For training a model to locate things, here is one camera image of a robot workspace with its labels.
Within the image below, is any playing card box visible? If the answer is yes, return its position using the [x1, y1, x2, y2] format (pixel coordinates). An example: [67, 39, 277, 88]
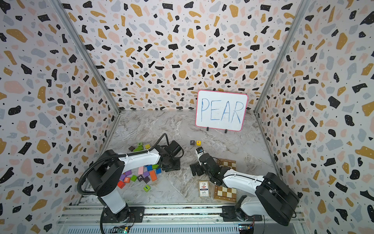
[198, 180, 210, 198]

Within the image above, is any red cube block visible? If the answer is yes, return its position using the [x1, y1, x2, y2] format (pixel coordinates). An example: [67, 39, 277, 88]
[117, 180, 125, 189]

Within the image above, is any pink framed whiteboard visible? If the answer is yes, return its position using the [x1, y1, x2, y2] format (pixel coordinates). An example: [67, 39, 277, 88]
[195, 90, 248, 132]

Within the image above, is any green I letter block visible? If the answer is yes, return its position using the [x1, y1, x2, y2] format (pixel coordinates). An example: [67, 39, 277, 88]
[143, 185, 151, 192]

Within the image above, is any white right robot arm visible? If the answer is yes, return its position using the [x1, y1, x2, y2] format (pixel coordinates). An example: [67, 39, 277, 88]
[191, 147, 300, 226]

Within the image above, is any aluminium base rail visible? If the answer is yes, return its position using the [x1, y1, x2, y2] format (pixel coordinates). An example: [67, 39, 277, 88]
[56, 203, 308, 234]

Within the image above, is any long orange block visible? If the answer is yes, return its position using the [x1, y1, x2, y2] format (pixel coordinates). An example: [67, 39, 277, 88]
[149, 170, 157, 181]

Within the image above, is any long green block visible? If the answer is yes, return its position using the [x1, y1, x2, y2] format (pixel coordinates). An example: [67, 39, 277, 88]
[133, 146, 144, 152]

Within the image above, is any wooden chessboard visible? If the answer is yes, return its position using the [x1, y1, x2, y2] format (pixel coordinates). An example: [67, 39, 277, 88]
[213, 159, 237, 203]

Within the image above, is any long pink block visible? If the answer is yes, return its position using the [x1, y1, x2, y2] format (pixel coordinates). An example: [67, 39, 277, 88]
[138, 166, 144, 175]

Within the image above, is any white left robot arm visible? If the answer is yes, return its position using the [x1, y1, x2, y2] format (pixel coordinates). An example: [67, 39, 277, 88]
[77, 133, 184, 222]

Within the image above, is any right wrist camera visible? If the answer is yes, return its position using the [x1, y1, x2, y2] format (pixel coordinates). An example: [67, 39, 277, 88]
[196, 147, 204, 160]

